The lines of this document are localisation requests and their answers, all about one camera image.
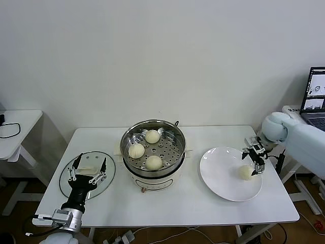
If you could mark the round glass pot lid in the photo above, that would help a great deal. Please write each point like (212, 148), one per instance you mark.
(108, 184)

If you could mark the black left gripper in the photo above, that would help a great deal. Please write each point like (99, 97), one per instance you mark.
(80, 185)

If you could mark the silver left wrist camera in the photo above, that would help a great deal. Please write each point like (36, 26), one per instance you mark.
(62, 216)

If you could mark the grey open laptop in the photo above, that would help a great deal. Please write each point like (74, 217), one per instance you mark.
(317, 84)

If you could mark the round white plate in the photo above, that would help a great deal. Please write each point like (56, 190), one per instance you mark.
(218, 178)

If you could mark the black power brick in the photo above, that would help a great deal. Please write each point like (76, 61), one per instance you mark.
(279, 164)

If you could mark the white steamed baozi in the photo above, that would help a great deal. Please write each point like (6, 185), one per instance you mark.
(154, 162)
(152, 136)
(136, 151)
(245, 172)

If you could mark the white power strip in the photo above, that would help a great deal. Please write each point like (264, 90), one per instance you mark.
(125, 237)

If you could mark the cream electric cooker pot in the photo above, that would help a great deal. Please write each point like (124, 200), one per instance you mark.
(155, 183)

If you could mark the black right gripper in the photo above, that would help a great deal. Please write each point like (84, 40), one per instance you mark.
(257, 157)

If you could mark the perforated steel steamer basket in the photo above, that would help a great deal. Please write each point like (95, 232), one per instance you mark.
(167, 152)

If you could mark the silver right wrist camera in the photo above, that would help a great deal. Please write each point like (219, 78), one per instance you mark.
(255, 145)

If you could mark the white table leg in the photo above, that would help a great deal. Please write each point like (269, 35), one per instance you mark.
(239, 233)
(91, 235)

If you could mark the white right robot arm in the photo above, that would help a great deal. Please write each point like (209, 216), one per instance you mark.
(304, 142)

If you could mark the small black adapter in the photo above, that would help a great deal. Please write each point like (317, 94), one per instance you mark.
(2, 118)

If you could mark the small red floor object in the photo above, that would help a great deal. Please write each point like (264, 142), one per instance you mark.
(318, 225)

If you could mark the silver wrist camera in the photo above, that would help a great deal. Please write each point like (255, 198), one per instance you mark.
(255, 145)
(62, 216)

